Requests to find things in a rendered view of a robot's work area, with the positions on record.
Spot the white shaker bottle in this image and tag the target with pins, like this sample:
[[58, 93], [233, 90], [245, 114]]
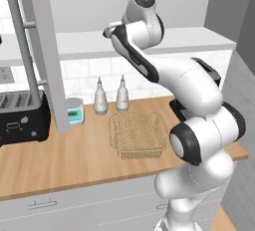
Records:
[[100, 100], [122, 97]]

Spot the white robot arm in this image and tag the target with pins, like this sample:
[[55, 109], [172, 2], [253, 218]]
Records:
[[196, 85]]

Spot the white digital kitchen timer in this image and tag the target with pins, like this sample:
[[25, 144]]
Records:
[[75, 110]]

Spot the grey wall outlet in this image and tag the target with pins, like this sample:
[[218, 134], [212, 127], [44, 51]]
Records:
[[6, 75]]

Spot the white dining counter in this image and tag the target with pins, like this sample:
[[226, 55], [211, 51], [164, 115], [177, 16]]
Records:
[[86, 44]]

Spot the white drawer front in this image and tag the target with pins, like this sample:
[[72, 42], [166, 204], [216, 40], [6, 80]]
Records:
[[50, 210]]

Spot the black toaster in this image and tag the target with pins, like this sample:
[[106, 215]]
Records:
[[20, 122]]

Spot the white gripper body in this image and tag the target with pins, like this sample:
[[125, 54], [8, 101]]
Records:
[[111, 29]]

